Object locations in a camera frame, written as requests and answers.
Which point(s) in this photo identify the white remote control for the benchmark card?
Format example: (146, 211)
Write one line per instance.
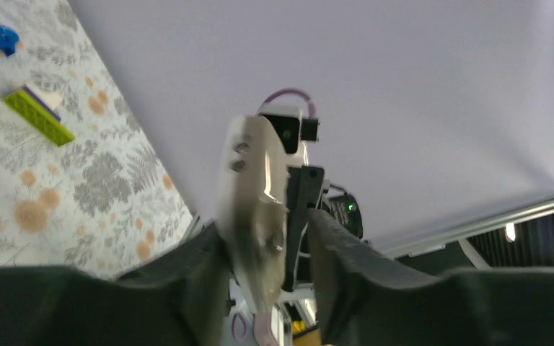
(251, 213)

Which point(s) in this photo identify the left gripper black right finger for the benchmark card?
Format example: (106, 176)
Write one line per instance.
(364, 298)

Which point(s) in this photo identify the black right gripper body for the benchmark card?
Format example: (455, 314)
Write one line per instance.
(308, 189)

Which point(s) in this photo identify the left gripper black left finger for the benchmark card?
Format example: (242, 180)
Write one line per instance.
(177, 299)

